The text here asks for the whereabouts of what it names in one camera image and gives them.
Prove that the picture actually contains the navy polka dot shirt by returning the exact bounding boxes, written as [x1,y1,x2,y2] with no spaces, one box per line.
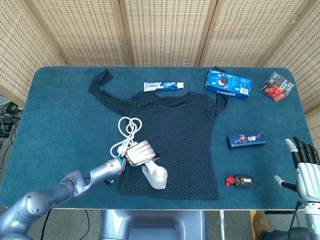
[87,69,228,202]

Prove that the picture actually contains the white cable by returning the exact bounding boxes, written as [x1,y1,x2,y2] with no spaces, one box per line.
[109,116,143,158]

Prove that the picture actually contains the white table leg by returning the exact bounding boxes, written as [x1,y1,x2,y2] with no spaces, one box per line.
[219,210,225,240]

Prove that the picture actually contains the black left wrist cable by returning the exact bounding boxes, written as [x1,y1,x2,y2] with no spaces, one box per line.
[83,171,121,186]

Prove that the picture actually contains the blue-grey robot torso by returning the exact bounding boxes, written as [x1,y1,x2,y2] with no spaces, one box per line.
[99,209,208,240]

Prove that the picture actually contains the brown leather shoe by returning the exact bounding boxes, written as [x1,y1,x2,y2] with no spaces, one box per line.
[252,212,271,238]

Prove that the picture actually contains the black floor cables bundle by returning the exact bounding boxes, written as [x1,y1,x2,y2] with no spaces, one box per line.
[0,101,23,141]

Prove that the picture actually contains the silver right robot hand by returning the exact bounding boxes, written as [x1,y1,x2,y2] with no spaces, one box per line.
[274,136,320,203]

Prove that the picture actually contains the clear pack of red caps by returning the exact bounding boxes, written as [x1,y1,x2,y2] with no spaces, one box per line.
[259,71,297,103]

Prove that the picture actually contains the dark trouser leg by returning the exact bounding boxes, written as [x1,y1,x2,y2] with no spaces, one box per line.
[258,226,311,240]

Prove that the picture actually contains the white handheld steam iron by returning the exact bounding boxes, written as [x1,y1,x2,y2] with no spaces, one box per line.
[141,159,169,190]

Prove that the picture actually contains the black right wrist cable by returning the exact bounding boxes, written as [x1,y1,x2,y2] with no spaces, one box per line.
[287,199,307,234]

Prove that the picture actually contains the woven rattan folding screen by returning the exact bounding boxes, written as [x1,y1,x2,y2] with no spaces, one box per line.
[0,0,320,151]

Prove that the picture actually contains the blue white toothpaste tube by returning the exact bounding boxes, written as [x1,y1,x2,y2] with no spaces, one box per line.
[143,81,185,93]

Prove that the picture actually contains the blue Oreo cookie box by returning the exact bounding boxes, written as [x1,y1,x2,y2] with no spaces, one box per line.
[204,69,253,102]

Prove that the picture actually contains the dark blue patterned box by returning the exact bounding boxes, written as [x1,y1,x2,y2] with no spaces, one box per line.
[226,131,267,150]

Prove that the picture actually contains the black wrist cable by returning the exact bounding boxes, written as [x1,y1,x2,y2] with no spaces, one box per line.
[83,171,121,186]
[287,199,307,234]

